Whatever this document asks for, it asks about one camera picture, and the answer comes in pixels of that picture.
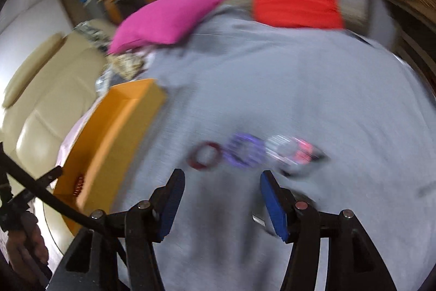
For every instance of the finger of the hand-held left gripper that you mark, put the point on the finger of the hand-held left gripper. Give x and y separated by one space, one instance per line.
51 175

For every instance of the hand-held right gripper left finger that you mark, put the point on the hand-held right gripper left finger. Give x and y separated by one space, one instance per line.
170 205

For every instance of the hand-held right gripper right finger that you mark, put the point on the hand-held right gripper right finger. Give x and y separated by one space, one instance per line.
276 209

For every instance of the orange cardboard box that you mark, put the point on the orange cardboard box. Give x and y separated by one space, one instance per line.
112 127

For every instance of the person's left hand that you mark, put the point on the person's left hand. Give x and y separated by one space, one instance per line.
30 240

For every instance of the pale pink sheet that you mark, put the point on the pale pink sheet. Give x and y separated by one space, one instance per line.
68 147

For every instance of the beige leather sofa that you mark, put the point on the beige leather sofa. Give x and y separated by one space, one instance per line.
51 90

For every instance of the clear plastic bag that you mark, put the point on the clear plastic bag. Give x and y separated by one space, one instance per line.
103 83

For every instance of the grey bed sheet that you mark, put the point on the grey bed sheet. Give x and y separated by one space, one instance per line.
272 90

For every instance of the beige patterned cloth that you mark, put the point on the beige patterned cloth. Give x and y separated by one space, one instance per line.
129 63

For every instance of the black white striped cloth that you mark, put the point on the black white striped cloth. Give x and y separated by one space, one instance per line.
92 35

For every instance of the pink pillow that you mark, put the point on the pink pillow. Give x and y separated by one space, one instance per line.
160 21

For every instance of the wooden shelf frame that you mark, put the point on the wooden shelf frame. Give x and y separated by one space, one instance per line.
408 38

